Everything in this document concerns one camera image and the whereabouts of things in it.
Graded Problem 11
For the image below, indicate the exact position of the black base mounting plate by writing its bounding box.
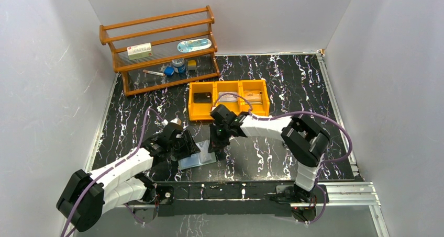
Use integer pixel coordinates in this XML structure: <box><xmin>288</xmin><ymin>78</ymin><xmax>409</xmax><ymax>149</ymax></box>
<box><xmin>133</xmin><ymin>180</ymin><xmax>329</xmax><ymax>220</ymax></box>

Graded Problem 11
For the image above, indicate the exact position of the yellow three-compartment bin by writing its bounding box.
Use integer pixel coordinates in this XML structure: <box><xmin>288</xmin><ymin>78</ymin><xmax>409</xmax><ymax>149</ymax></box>
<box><xmin>188</xmin><ymin>80</ymin><xmax>270</xmax><ymax>121</ymax></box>

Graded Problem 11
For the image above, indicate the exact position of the white medicine box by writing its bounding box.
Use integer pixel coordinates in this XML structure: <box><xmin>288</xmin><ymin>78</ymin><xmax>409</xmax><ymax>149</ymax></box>
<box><xmin>127</xmin><ymin>43</ymin><xmax>152</xmax><ymax>60</ymax></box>

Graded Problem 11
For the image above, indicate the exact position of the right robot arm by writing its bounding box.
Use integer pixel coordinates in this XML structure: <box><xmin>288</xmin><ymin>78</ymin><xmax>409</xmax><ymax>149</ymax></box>
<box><xmin>209</xmin><ymin>105</ymin><xmax>330</xmax><ymax>202</ymax></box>

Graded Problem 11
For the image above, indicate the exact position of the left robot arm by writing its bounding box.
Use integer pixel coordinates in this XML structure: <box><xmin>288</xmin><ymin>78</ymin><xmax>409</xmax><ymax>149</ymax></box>
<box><xmin>56</xmin><ymin>121</ymin><xmax>201</xmax><ymax>236</ymax></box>

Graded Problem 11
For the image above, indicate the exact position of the blue small cube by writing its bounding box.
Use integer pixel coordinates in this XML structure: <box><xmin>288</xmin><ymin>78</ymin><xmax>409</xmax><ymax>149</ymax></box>
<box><xmin>163</xmin><ymin>66</ymin><xmax>175</xmax><ymax>76</ymax></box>

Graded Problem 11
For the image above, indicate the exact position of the blue oval packaged item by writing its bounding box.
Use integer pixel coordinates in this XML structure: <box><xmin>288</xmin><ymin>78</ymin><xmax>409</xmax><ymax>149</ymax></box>
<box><xmin>177</xmin><ymin>38</ymin><xmax>212</xmax><ymax>53</ymax></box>

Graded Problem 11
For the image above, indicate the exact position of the aluminium frame rail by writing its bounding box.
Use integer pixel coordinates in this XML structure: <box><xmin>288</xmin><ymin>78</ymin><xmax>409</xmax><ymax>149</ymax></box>
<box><xmin>71</xmin><ymin>179</ymin><xmax>389</xmax><ymax>236</ymax></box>

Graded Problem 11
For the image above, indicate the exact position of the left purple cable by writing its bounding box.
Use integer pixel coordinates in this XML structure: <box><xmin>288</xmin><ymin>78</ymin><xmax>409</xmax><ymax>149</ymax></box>
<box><xmin>60</xmin><ymin>107</ymin><xmax>167</xmax><ymax>237</ymax></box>

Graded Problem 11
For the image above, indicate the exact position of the black card in bin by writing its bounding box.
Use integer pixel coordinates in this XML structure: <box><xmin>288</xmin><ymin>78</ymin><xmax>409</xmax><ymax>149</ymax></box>
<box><xmin>193</xmin><ymin>92</ymin><xmax>212</xmax><ymax>104</ymax></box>

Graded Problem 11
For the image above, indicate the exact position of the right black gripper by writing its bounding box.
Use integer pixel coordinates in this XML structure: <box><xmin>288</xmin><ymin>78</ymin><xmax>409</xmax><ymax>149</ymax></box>
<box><xmin>209</xmin><ymin>122</ymin><xmax>232</xmax><ymax>152</ymax></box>

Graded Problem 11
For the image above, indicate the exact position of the white tube stick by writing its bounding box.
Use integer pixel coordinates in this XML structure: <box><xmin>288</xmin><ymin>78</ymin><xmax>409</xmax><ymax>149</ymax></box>
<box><xmin>142</xmin><ymin>70</ymin><xmax>165</xmax><ymax>76</ymax></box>

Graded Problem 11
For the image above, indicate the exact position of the wooden three-tier shelf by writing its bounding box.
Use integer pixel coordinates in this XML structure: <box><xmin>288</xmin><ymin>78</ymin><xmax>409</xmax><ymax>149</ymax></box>
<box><xmin>99</xmin><ymin>5</ymin><xmax>220</xmax><ymax>96</ymax></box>

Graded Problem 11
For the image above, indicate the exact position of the orange card in bin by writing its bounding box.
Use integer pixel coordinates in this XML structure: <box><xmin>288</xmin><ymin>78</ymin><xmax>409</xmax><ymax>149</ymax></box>
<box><xmin>244</xmin><ymin>90</ymin><xmax>263</xmax><ymax>104</ymax></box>

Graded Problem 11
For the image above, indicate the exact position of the silver card in bin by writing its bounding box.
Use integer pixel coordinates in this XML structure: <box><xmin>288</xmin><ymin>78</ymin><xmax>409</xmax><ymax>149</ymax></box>
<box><xmin>218</xmin><ymin>92</ymin><xmax>238</xmax><ymax>103</ymax></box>

